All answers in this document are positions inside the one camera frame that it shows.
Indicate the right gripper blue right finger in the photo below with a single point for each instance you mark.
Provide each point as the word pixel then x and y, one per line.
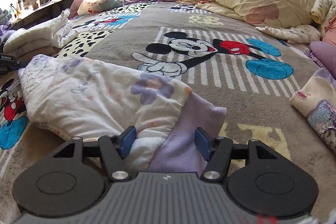
pixel 216 152

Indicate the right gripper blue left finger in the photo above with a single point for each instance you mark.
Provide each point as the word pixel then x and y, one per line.
pixel 113 149

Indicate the white floral quilted pajama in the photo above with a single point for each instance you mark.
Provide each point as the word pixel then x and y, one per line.
pixel 89 98

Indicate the folded white quilted clothes stack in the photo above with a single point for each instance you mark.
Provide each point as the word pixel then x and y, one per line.
pixel 56 33

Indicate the tall folded clothes stack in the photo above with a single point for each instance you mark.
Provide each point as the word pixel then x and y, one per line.
pixel 5 26

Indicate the dark side desk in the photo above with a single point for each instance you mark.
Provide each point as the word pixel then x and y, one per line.
pixel 42 14

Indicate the Mickey Mouse grey blanket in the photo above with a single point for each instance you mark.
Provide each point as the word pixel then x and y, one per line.
pixel 224 61

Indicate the cream sequin patterned garment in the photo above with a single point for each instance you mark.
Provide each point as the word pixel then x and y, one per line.
pixel 316 102

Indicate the purple pillow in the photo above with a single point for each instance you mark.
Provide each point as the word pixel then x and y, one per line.
pixel 323 54

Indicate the pink pillow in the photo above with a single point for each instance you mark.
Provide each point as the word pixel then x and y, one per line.
pixel 330 32

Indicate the white floral small blanket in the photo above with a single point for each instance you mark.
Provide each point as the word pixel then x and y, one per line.
pixel 321 12

